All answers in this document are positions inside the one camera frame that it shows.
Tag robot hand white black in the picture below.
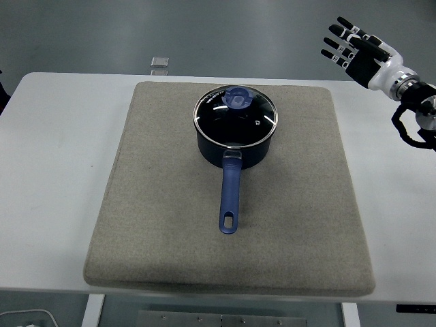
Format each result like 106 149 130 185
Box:
320 16 417 92

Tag glass pot lid blue knob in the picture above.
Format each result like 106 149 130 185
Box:
193 84 279 150

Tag beige fabric mat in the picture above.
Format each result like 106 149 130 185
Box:
83 80 377 296

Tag black table control box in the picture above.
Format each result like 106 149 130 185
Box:
396 303 436 314

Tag white table leg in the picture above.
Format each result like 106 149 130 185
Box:
340 302 361 327
80 294 106 327

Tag grey metal plate with screws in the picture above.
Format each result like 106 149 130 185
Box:
137 309 308 327

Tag dark blue pot blue handle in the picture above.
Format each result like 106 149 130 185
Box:
194 117 277 236

